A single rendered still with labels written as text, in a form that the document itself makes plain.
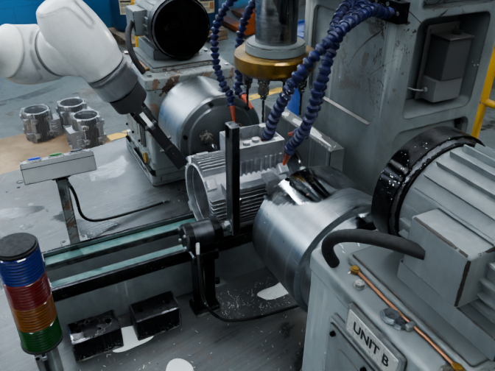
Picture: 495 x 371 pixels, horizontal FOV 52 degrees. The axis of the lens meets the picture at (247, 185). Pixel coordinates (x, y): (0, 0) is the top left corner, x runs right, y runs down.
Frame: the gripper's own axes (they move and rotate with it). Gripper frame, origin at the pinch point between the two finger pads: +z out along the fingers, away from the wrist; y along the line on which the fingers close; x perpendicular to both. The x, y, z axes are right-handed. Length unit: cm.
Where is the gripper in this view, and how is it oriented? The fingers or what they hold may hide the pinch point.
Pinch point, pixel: (174, 154)
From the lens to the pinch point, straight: 118.7
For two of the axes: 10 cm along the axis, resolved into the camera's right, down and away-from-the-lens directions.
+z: 4.4, 6.2, 6.4
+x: -7.8, 6.3, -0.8
